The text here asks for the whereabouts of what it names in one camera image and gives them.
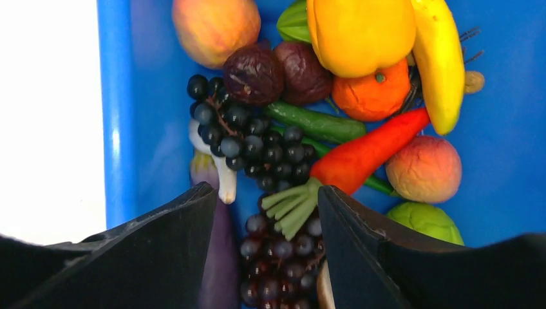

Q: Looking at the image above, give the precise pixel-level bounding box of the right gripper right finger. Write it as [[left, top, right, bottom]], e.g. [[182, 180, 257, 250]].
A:
[[318, 186, 545, 308]]

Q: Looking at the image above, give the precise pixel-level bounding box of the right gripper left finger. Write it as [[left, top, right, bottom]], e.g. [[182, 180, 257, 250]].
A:
[[1, 182, 217, 308]]

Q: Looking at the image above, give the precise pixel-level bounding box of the green apple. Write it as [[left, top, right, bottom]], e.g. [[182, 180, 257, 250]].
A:
[[386, 201, 464, 245]]

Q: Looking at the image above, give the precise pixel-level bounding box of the purple grapes bunch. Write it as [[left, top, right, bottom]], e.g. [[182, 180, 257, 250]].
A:
[[240, 209, 325, 308]]

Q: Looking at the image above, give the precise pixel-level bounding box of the orange carrot toy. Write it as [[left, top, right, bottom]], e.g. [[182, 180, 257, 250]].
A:
[[261, 108, 430, 241]]

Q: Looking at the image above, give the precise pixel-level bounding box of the peach fruit toy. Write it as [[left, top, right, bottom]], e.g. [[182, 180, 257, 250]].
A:
[[385, 135, 462, 203], [172, 0, 261, 69]]

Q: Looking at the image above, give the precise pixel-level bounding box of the dark blue grapes bunch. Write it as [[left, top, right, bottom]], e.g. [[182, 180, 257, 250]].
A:
[[186, 74, 317, 192]]

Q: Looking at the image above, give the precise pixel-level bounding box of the red tomato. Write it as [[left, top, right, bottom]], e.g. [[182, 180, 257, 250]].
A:
[[331, 58, 411, 122]]

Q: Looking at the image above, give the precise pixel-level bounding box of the blue plastic bin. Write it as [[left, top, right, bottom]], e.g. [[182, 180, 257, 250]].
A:
[[97, 1, 545, 247]]

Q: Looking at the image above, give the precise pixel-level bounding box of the dark red fig toy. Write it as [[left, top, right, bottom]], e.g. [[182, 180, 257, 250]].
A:
[[223, 43, 284, 107]]

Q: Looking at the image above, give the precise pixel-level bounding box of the yellow bell pepper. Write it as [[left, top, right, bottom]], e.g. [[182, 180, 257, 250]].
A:
[[306, 0, 416, 78]]

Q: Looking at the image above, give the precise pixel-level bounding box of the small green leaf toy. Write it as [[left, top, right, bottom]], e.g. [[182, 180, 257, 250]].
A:
[[276, 0, 311, 43]]

